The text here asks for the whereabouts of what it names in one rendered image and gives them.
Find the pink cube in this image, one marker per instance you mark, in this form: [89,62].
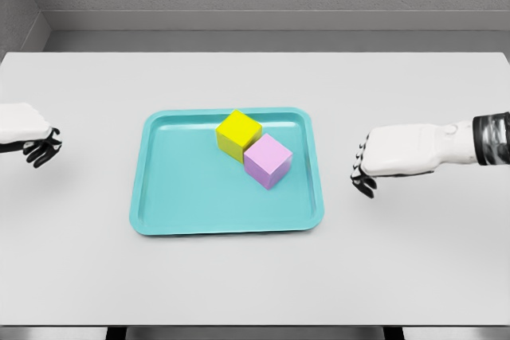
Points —
[266,159]

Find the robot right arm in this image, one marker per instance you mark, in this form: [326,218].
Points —
[476,141]

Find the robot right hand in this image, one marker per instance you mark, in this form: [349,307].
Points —
[398,149]

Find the yellow cube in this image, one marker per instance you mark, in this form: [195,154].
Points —
[238,129]

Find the teal tray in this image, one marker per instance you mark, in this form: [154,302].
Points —
[191,188]

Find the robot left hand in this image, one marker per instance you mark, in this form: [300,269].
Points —
[24,125]

